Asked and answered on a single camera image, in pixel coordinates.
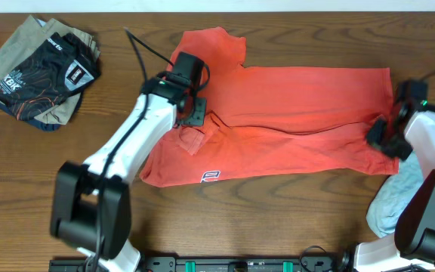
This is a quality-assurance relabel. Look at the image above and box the red t-shirt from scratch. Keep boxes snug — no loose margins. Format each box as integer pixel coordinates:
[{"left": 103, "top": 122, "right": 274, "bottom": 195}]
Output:
[{"left": 140, "top": 27, "right": 399, "bottom": 187}]

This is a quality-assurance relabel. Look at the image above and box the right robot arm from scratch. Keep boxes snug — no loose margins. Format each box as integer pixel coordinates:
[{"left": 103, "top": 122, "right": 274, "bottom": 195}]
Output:
[{"left": 347, "top": 79, "right": 435, "bottom": 271}]

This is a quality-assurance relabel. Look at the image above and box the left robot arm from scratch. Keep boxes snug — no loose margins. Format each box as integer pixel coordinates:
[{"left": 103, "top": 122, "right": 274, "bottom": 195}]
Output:
[{"left": 48, "top": 52, "right": 210, "bottom": 271}]

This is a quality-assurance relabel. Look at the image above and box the light blue t-shirt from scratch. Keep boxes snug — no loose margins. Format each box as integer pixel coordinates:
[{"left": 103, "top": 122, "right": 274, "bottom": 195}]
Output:
[{"left": 366, "top": 109, "right": 435, "bottom": 239}]

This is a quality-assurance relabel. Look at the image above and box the black patterned folded shirt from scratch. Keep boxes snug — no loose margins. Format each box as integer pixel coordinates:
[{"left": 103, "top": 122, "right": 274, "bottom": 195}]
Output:
[{"left": 0, "top": 32, "right": 100, "bottom": 121}]

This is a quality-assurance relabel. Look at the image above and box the navy folded garment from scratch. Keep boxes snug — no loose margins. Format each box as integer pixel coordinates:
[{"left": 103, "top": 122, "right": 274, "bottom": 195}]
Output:
[{"left": 0, "top": 94, "right": 83, "bottom": 132}]

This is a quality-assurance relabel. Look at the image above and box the khaki folded garment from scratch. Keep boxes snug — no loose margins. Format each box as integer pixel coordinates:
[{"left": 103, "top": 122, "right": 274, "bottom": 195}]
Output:
[{"left": 0, "top": 17, "right": 100, "bottom": 125}]

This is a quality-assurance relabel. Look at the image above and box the left black cable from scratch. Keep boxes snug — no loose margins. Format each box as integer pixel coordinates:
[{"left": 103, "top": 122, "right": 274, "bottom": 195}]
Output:
[{"left": 88, "top": 26, "right": 211, "bottom": 272}]

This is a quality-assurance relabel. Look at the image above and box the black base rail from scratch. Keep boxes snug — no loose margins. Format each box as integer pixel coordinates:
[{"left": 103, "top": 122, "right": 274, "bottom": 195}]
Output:
[{"left": 48, "top": 255, "right": 354, "bottom": 272}]

